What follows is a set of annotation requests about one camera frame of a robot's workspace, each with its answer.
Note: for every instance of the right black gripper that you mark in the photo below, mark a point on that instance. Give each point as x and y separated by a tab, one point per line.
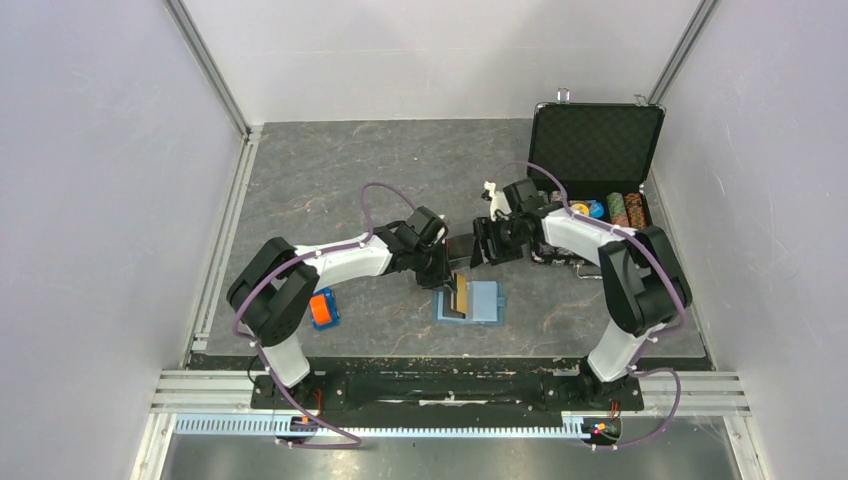
484	229

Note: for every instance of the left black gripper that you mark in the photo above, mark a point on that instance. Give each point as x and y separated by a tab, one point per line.
442	276

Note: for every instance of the blue card holder wallet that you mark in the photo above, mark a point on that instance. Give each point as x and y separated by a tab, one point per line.
486	301

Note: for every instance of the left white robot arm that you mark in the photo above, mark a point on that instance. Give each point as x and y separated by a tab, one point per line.
273	292

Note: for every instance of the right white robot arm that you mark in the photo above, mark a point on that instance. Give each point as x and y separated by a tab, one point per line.
643	283

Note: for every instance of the black poker chip case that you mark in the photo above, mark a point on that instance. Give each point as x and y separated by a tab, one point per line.
601	153

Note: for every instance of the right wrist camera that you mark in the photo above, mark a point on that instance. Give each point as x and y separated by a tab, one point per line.
499	207

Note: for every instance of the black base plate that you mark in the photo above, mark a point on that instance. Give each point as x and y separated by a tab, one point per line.
455	392

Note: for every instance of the white slotted cable duct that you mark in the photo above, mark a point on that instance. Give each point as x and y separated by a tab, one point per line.
296	427

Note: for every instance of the right aluminium frame post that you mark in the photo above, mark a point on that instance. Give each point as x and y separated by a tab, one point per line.
695	27

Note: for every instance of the aluminium frame post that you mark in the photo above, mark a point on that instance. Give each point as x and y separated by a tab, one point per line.
203	56
695	27

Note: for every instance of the left aluminium frame post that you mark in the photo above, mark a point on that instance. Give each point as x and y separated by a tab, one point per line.
203	56

